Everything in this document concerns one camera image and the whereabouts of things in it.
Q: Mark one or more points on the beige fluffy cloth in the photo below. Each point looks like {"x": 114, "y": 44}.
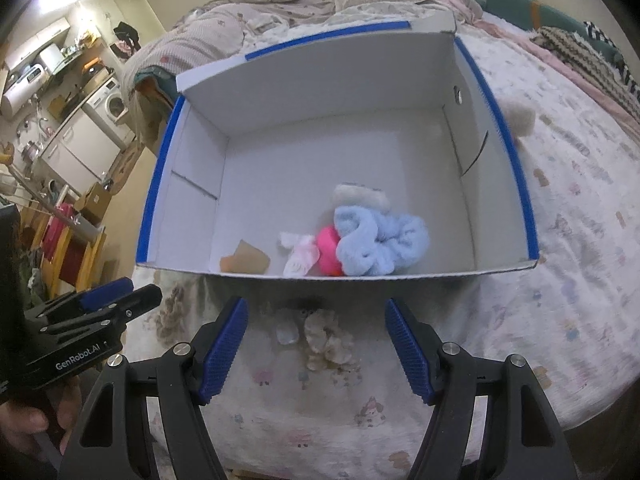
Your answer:
{"x": 519, "y": 117}

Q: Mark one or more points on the white pink sock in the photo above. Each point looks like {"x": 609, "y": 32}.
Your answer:
{"x": 300, "y": 257}

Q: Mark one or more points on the brown door mat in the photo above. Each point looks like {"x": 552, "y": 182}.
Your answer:
{"x": 125, "y": 170}

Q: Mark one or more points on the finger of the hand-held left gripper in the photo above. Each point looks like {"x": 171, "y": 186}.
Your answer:
{"x": 107, "y": 295}
{"x": 140, "y": 302}

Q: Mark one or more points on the small white cloth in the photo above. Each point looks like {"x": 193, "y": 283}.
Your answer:
{"x": 287, "y": 332}

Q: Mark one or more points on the pink blanket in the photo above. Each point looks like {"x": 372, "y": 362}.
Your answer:
{"x": 575, "y": 72}

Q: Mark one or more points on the white washing machine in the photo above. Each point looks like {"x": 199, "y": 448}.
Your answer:
{"x": 112, "y": 105}

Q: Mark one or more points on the red boxes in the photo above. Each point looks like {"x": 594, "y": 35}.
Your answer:
{"x": 60, "y": 240}

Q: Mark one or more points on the white water heater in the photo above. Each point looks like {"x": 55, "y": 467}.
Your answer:
{"x": 20, "y": 87}

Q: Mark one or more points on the black white striped cloth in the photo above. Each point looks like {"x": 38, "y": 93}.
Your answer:
{"x": 627, "y": 75}

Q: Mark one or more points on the white cylinder appliance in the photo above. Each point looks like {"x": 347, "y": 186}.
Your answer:
{"x": 50, "y": 57}

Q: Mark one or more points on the yellow wooden rack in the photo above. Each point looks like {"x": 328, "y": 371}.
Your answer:
{"x": 65, "y": 260}

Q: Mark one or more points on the person's left hand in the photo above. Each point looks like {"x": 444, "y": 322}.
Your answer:
{"x": 20, "y": 422}

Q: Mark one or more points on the white wall cabinet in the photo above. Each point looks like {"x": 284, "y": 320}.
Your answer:
{"x": 35, "y": 40}

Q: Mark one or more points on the teal padded bed board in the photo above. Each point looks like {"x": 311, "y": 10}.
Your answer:
{"x": 510, "y": 2}
{"x": 150, "y": 92}

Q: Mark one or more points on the cartoon print bed sheet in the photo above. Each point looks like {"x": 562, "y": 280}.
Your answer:
{"x": 575, "y": 260}

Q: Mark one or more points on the white kitchen cabinet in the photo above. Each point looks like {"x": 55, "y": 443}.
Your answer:
{"x": 80, "y": 155}

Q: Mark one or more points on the brown knitted blanket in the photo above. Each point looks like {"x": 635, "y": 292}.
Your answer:
{"x": 575, "y": 45}

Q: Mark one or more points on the pink soft ball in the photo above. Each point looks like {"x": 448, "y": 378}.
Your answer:
{"x": 327, "y": 252}

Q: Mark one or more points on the dark hanging clothes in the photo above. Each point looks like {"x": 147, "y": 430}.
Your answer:
{"x": 125, "y": 37}

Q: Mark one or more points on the blue cardboard box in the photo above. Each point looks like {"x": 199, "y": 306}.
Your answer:
{"x": 350, "y": 150}

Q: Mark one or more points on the cream lace scrunchie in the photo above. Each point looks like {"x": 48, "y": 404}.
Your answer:
{"x": 330, "y": 340}

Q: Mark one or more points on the tan sock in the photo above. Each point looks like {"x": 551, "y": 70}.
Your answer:
{"x": 247, "y": 260}

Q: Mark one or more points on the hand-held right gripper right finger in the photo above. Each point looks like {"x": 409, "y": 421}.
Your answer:
{"x": 407, "y": 350}

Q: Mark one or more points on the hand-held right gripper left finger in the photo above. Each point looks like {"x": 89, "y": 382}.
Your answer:
{"x": 225, "y": 350}

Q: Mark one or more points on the brown cardboard box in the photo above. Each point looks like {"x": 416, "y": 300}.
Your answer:
{"x": 92, "y": 202}

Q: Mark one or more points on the grey metal pole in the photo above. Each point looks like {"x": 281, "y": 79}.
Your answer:
{"x": 45, "y": 200}

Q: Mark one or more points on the cream fluffy cloth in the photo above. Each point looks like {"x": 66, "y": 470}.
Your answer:
{"x": 360, "y": 195}

